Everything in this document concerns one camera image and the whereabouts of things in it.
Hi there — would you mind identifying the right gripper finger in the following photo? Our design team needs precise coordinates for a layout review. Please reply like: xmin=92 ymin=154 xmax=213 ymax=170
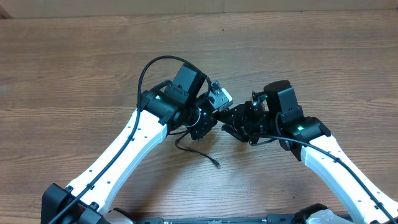
xmin=215 ymin=104 xmax=246 ymax=124
xmin=221 ymin=124 xmax=249 ymax=142

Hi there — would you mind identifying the black usb cable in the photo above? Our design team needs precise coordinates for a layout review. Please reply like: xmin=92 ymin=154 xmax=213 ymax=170
xmin=167 ymin=129 xmax=221 ymax=169

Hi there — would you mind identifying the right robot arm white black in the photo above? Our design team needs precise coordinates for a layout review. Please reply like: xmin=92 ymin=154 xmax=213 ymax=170
xmin=216 ymin=80 xmax=397 ymax=223

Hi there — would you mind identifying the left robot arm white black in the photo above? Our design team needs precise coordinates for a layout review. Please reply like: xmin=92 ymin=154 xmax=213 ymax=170
xmin=41 ymin=62 xmax=224 ymax=223

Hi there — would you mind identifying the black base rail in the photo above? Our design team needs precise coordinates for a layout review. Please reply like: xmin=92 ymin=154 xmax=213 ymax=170
xmin=111 ymin=203 xmax=355 ymax=224

